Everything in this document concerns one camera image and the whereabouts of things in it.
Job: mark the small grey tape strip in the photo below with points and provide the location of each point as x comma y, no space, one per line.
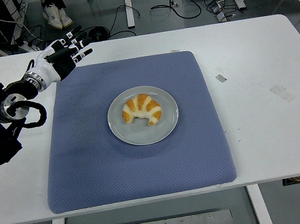
221,78

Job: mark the white power strip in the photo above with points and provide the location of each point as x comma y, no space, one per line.
23,45

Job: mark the large clear tape patch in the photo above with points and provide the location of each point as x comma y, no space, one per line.
282,93

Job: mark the grey power adapter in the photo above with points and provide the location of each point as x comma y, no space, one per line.
216,7

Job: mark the round grey plate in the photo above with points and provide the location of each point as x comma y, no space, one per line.
142,135

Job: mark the tiny tape piece at mat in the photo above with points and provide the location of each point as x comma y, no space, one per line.
175,51

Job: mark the person's foot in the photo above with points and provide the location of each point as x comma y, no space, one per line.
65,18
51,15

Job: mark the blue quilted mat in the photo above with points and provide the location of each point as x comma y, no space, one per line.
91,166

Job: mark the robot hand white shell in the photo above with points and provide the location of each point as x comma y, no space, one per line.
46,67

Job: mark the golden croissant bread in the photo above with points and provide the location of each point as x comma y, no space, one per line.
143,104

